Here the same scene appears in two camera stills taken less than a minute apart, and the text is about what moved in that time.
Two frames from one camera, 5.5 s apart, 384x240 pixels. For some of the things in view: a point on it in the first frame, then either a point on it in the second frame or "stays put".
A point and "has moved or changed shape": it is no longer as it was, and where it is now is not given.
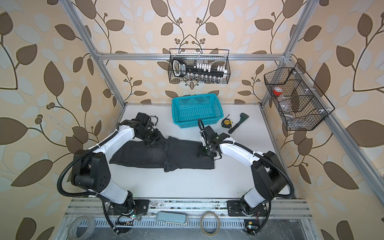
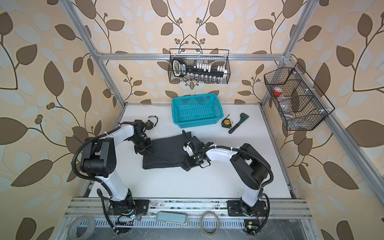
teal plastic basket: x=187 y=110 stays put
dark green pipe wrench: x=243 y=117 stays put
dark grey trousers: x=172 y=153 has moved or changed shape
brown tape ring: x=218 y=221 stays put
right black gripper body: x=205 y=151 -> x=194 y=160
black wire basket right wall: x=301 y=105 stays put
